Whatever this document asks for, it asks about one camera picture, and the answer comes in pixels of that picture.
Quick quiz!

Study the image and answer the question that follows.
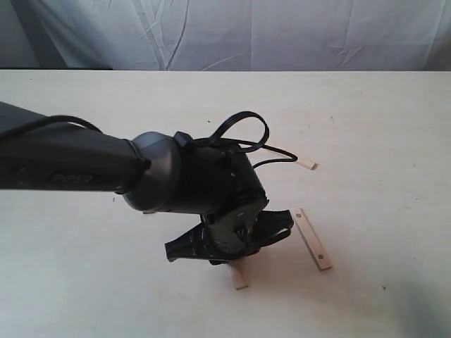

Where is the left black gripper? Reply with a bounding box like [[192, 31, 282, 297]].
[[165, 202, 293, 265]]

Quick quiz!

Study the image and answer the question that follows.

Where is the plain wood strip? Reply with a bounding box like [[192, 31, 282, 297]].
[[267, 147, 317, 171], [228, 260, 249, 290]]

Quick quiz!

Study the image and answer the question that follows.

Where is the wood strip with dark magnets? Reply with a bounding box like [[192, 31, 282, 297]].
[[290, 208, 333, 272]]

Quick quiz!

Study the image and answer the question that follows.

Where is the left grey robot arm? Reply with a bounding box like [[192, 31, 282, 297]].
[[1, 103, 294, 265]]

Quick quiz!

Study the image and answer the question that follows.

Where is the white backdrop cloth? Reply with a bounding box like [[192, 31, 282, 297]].
[[1, 1, 450, 71]]

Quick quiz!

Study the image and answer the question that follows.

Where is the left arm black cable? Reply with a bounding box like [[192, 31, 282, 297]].
[[0, 111, 299, 194]]

